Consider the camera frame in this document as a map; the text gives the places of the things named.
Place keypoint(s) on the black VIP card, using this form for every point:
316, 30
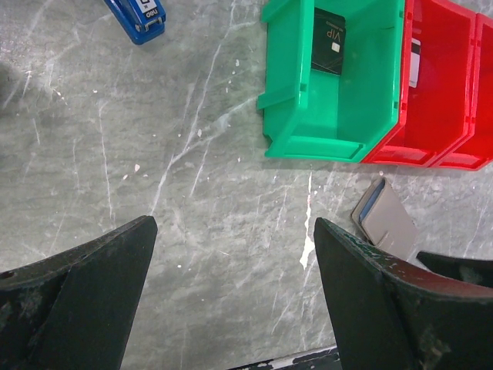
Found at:
328, 42

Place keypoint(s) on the red plastic bin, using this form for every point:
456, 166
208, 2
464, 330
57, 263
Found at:
476, 151
434, 116

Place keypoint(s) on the red middle plastic bin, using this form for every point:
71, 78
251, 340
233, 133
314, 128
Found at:
434, 116

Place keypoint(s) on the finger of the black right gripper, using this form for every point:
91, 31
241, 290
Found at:
472, 271

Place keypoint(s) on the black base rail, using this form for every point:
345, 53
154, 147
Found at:
320, 358

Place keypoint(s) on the grey card holder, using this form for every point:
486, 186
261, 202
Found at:
387, 226

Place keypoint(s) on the blue stapler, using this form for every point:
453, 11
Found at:
142, 20

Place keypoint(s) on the blue card in holder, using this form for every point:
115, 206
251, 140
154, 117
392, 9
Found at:
371, 200

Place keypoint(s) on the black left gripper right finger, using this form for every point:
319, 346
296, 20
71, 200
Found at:
389, 314

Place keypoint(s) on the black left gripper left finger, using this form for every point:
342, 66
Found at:
75, 310

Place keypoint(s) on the green plastic bin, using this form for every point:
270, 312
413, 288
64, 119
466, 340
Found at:
309, 114

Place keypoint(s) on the red right plastic bin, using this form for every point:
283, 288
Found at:
476, 151

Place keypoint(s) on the white silver card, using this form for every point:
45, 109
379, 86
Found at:
415, 62

